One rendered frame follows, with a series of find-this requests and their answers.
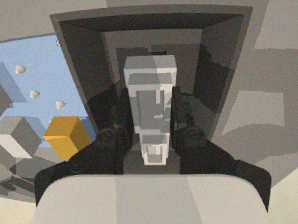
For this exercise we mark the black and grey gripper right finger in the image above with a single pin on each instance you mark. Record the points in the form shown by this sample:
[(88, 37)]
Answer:
[(197, 152)]

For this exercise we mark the yellow rectangular block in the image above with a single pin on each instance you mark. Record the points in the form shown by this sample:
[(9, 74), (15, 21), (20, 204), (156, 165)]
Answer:
[(66, 135)]

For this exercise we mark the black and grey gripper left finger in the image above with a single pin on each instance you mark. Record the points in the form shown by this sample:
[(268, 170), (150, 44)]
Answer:
[(109, 147)]

